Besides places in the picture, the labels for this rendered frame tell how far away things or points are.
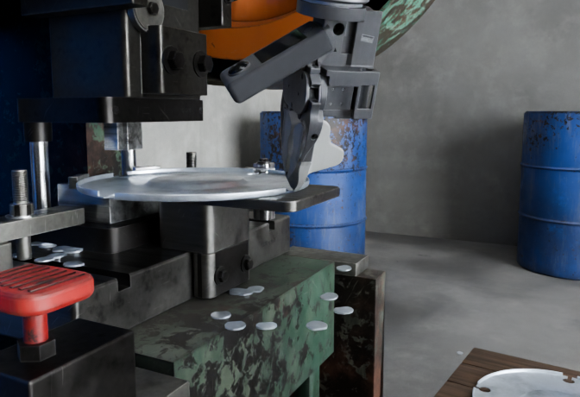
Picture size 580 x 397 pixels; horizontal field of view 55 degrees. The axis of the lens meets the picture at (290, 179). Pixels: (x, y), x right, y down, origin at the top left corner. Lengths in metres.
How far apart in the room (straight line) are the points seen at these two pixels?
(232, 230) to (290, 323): 0.15
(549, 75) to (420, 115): 0.83
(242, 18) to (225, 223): 0.53
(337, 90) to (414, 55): 3.43
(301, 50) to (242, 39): 0.52
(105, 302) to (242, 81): 0.26
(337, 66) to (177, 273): 0.30
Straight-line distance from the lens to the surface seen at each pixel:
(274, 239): 0.87
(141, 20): 0.70
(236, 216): 0.71
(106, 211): 0.73
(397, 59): 4.05
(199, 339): 0.59
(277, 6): 1.09
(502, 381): 1.23
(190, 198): 0.58
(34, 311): 0.39
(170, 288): 0.67
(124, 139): 0.78
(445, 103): 3.96
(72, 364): 0.42
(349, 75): 0.59
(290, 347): 0.76
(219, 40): 1.10
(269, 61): 0.56
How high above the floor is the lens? 0.87
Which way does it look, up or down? 7 degrees down
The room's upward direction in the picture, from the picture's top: straight up
